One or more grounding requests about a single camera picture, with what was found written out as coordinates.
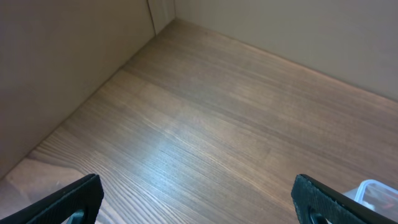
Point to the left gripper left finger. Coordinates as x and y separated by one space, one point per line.
79 202

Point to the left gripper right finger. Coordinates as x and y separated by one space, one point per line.
316 203

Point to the clear plastic container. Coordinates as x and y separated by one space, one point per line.
377 197

